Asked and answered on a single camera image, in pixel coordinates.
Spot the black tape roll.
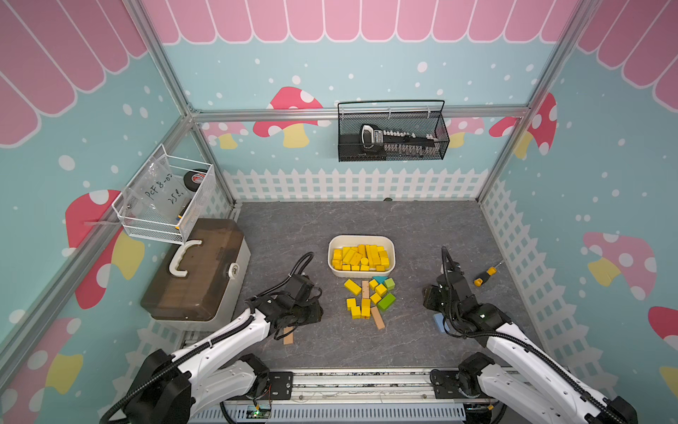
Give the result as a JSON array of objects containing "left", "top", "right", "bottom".
[{"left": 183, "top": 169, "right": 208, "bottom": 193}]

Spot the long yellow block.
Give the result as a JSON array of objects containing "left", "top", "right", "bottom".
[{"left": 332, "top": 249, "right": 344, "bottom": 270}]

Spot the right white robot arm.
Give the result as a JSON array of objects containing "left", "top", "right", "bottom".
[{"left": 423, "top": 248, "right": 638, "bottom": 423}]

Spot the right natural wooden plank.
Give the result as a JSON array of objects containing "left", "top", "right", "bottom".
[{"left": 371, "top": 307, "right": 385, "bottom": 330}]

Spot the brown toolbox with white handle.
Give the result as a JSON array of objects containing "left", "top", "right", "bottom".
[{"left": 141, "top": 218, "right": 251, "bottom": 332}]

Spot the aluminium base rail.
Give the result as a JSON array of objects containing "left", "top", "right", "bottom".
[{"left": 186, "top": 367, "right": 523, "bottom": 423}]

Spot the natural wooden plank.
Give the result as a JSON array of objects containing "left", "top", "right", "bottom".
[
  {"left": 371, "top": 307, "right": 385, "bottom": 330},
  {"left": 361, "top": 280, "right": 370, "bottom": 299}
]

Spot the socket wrench set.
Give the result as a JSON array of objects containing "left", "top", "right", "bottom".
[{"left": 358, "top": 124, "right": 440, "bottom": 158}]

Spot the left natural wooden plank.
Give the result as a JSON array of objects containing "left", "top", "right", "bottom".
[{"left": 361, "top": 280, "right": 370, "bottom": 299}]

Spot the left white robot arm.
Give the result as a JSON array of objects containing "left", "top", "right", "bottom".
[{"left": 100, "top": 252, "right": 323, "bottom": 423}]

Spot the clear wall-mounted bin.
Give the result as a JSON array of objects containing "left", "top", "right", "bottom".
[{"left": 112, "top": 144, "right": 215, "bottom": 245}]

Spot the light blue block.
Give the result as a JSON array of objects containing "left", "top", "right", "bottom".
[{"left": 434, "top": 314, "right": 446, "bottom": 334}]

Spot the large yellow front block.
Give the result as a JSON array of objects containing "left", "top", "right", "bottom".
[{"left": 343, "top": 247, "right": 363, "bottom": 266}]

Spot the white plastic tub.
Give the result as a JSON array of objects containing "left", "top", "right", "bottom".
[{"left": 328, "top": 235, "right": 396, "bottom": 278}]

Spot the black wire mesh basket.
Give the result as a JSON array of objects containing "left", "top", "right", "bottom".
[{"left": 337, "top": 100, "right": 450, "bottom": 162}]

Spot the small yellow cube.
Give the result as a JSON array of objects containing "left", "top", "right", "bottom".
[{"left": 379, "top": 251, "right": 391, "bottom": 270}]

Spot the yellow black screwdriver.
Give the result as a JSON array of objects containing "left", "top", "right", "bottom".
[{"left": 473, "top": 261, "right": 504, "bottom": 287}]

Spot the wooden block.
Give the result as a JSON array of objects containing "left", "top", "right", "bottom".
[{"left": 282, "top": 327, "right": 295, "bottom": 346}]

